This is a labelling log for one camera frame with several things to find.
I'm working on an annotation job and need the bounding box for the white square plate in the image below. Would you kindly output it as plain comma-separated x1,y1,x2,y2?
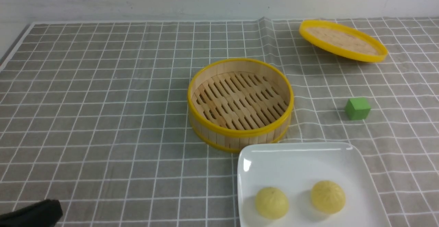
237,142,391,227

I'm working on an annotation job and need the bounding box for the bamboo steamer basket yellow rim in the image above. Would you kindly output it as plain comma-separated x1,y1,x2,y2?
187,58,294,153

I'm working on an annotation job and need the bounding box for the yellow steamed bun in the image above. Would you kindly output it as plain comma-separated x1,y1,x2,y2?
310,180,346,214
254,187,289,220

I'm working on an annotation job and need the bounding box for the green cube block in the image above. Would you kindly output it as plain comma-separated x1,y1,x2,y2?
345,97,371,120

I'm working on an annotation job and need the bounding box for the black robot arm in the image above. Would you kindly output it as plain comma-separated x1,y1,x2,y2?
0,199,64,227

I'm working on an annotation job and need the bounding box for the bamboo steamer lid yellow rim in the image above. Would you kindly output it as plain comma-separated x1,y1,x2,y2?
298,20,388,63

